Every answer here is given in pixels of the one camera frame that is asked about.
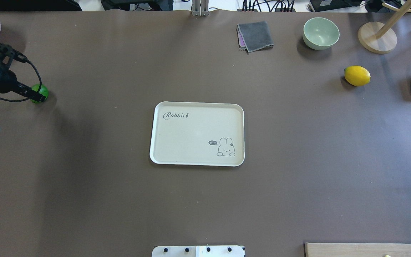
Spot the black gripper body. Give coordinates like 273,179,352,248
0,68,18,94

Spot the green lime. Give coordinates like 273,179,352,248
31,84,49,100

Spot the yellow lemon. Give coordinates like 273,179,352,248
344,65,371,87

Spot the cream rabbit tray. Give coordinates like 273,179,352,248
149,101,245,167

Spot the grey folded cloth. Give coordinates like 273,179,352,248
237,21,274,53

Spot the mint green bowl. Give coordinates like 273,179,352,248
302,17,340,50

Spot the wooden board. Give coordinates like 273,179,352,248
304,242,411,257

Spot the wooden mug tree stand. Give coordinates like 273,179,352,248
357,0,411,54

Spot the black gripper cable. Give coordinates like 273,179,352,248
0,52,42,103

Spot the aluminium frame post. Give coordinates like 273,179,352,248
192,0,210,17

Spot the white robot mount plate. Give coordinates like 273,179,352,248
151,245,246,257

